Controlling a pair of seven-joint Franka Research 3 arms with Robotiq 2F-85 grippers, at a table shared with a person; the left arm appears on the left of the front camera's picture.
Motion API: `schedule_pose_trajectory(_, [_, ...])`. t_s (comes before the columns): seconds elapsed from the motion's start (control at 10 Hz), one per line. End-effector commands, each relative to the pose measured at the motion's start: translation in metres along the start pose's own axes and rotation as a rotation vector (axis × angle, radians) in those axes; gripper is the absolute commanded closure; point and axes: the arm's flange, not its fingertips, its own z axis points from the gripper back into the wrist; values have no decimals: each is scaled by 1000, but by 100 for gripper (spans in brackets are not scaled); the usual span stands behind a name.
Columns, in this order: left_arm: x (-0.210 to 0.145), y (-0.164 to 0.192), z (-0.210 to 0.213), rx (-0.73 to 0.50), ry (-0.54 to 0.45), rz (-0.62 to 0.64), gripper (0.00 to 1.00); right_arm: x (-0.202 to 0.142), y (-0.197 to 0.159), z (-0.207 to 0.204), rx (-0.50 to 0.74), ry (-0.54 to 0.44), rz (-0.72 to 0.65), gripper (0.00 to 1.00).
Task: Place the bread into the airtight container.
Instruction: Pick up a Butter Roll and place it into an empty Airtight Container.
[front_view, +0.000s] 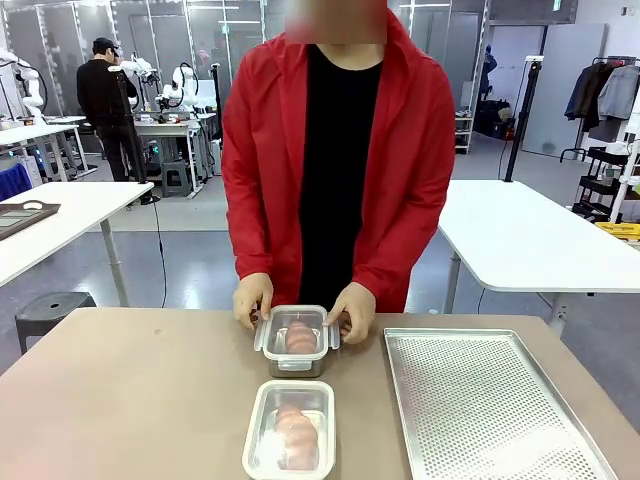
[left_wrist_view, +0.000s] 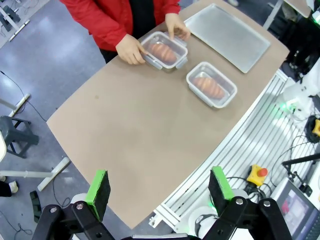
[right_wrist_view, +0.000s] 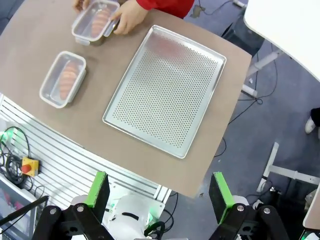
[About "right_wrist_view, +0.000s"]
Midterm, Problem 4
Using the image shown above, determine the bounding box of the white shoe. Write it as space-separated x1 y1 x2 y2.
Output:
304 107 320 135

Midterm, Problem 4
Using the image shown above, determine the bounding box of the golden brown croissant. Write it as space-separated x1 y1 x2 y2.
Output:
59 61 80 101
90 6 111 39

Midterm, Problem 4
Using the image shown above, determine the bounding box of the person's left hand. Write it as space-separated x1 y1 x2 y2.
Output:
110 0 149 36

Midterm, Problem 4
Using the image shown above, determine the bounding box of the white rounded table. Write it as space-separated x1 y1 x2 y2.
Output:
243 0 320 97

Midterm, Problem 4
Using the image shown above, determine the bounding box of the perforated metal baking tray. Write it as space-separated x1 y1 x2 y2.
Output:
102 24 228 160

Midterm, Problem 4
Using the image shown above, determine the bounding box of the clear plastic container lid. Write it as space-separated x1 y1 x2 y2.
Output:
71 0 121 47
39 50 88 109

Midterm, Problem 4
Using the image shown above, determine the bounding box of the yellow emergency stop box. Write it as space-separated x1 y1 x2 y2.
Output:
20 156 41 178

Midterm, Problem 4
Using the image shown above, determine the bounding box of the white table leg frame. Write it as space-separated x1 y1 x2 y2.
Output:
256 141 320 194

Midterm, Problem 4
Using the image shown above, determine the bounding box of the clear plastic storage box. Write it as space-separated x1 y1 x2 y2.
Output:
0 174 39 240

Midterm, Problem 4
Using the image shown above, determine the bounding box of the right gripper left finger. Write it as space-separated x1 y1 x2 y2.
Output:
32 171 116 240

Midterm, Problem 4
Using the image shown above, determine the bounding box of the person in red jacket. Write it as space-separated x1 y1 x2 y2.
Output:
135 0 196 20

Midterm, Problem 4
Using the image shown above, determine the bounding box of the thin black rod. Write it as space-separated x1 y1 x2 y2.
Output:
0 195 50 226

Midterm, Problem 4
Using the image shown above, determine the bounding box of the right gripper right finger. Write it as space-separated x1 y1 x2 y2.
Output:
208 171 291 240

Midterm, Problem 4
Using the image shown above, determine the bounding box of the white slatted aluminium frame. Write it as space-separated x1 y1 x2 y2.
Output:
0 92 173 210

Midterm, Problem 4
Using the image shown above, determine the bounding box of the person's right hand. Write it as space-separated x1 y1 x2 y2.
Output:
72 0 91 13

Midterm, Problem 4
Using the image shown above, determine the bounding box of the black floor cable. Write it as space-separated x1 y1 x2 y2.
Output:
214 41 279 158

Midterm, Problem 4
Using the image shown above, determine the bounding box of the black cable bundle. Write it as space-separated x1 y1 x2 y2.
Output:
0 125 46 201

